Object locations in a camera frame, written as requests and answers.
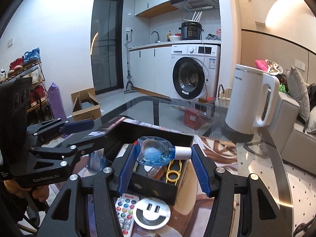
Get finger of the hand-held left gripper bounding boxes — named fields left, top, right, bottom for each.
left=26, top=118, right=94, bottom=139
left=30, top=131, right=109, bottom=161

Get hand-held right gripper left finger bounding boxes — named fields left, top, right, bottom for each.
left=37, top=143, right=137, bottom=237

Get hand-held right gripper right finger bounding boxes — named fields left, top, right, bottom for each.
left=191, top=144, right=300, bottom=237

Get yellow plastic tool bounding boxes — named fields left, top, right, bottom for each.
left=166, top=160, right=183, bottom=185

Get black storage box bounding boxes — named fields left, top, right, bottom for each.
left=79, top=121, right=195, bottom=206

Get blue glass bottle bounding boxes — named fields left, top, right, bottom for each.
left=136, top=136, right=192, bottom=166

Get person's left forearm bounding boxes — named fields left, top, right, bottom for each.
left=0, top=189, right=37, bottom=237

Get person's left hand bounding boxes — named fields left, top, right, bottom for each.
left=4, top=179, right=50, bottom=203

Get open cardboard box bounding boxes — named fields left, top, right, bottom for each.
left=71, top=87, right=102, bottom=122

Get purple yoga mat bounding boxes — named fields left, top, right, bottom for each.
left=47, top=82, right=68, bottom=139

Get white remote control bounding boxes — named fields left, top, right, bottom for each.
left=115, top=193, right=141, bottom=236

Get round silver socket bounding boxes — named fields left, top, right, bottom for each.
left=133, top=197, right=171, bottom=229

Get black kettle base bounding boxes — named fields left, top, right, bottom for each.
left=226, top=125, right=255, bottom=142

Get shoe rack with shoes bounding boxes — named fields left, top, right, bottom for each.
left=0, top=47, right=51, bottom=121

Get upright mop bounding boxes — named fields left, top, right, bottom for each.
left=125, top=34, right=137, bottom=94

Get wicker basket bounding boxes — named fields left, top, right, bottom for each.
left=217, top=84, right=234, bottom=107

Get black framed glass door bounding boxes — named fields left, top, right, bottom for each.
left=91, top=0, right=124, bottom=95

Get white electric kettle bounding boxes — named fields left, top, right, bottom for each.
left=225, top=64, right=280, bottom=135

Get white base cabinets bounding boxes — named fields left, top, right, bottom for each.
left=129, top=46, right=173, bottom=97

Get grey sofa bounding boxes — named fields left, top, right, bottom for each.
left=268, top=95, right=316, bottom=168

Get white washing machine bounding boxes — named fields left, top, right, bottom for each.
left=170, top=45, right=221, bottom=100

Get white pillow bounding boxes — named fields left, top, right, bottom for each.
left=306, top=111, right=316, bottom=134

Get grey pillow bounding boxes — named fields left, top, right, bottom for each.
left=286, top=65, right=310, bottom=122

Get pile of clothes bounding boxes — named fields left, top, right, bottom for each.
left=255, top=59, right=289, bottom=95

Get dark backpack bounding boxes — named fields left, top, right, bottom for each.
left=307, top=84, right=316, bottom=111

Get crumpled cloth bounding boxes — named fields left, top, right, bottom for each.
left=206, top=28, right=221, bottom=40

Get black pressure cooker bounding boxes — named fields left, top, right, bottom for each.
left=179, top=22, right=203, bottom=40

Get white router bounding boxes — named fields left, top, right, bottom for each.
left=183, top=11, right=203, bottom=23

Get steel range hood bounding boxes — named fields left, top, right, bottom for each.
left=171, top=0, right=220, bottom=10

